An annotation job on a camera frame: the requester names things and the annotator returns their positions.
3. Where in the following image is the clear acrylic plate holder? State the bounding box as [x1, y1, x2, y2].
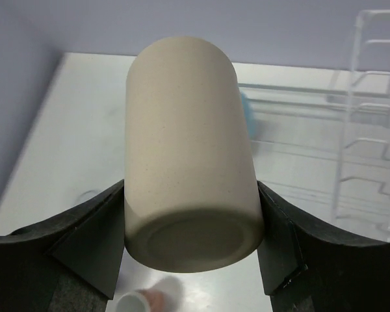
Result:
[331, 9, 390, 242]

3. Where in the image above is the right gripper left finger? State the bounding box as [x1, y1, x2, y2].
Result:
[0, 181, 125, 311]

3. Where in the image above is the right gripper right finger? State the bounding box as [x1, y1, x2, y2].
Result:
[257, 182, 390, 311]

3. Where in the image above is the light blue faceted mug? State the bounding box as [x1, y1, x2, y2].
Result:
[240, 92, 263, 141]

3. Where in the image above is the orange espresso cup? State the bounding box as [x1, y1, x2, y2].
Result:
[115, 276, 184, 312]

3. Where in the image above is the beige tall tumbler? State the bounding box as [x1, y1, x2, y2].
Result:
[124, 36, 264, 273]

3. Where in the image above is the white wire dish rack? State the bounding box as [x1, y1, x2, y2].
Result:
[237, 81, 390, 235]

